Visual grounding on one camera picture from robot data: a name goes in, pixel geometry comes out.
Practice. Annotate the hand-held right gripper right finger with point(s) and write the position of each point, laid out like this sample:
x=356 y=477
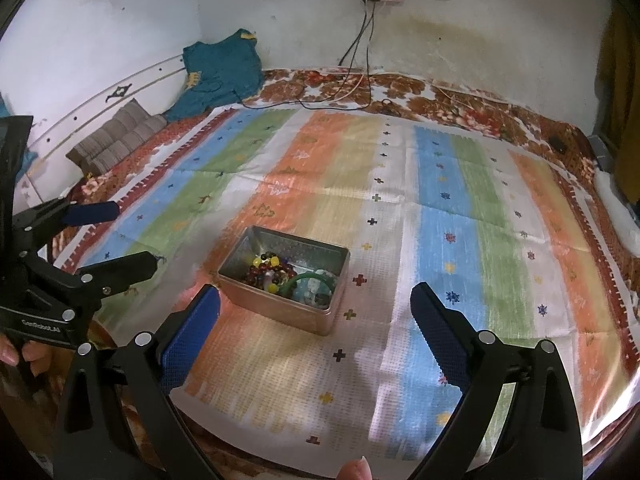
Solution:
x=437 y=335

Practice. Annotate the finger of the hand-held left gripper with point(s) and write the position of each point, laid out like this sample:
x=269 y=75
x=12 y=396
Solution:
x=95 y=212
x=125 y=267

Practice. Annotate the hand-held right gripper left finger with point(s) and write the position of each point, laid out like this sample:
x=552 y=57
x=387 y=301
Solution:
x=192 y=340

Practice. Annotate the silver metal tin box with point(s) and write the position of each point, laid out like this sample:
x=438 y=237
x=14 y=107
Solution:
x=280 y=310

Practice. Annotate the green jade bangle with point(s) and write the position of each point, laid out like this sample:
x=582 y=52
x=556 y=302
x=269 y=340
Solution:
x=295 y=280

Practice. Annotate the person's left hand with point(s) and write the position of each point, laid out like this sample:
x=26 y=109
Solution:
x=37 y=352

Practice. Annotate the person's right hand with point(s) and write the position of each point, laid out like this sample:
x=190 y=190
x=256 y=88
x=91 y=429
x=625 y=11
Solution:
x=354 y=470

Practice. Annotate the striped grey cushion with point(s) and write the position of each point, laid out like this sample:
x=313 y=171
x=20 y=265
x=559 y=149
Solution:
x=115 y=135

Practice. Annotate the white decorated bed board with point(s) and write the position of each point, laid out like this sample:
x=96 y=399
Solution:
x=75 y=120

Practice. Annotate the striped colourful woven mat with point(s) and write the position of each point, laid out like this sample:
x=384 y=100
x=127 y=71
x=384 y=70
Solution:
x=350 y=185

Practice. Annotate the teal garment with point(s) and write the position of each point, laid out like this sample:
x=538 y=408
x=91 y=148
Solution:
x=220 y=70

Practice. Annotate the white pillow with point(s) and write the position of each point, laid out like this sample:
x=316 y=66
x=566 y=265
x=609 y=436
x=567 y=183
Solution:
x=612 y=195

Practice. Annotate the small black flat object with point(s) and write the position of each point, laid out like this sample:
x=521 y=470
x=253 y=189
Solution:
x=558 y=144

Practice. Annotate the grey box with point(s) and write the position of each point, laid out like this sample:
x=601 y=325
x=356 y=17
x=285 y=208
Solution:
x=600 y=152

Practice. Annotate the yellow hanging cloth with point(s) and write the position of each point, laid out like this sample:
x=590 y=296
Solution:
x=620 y=100

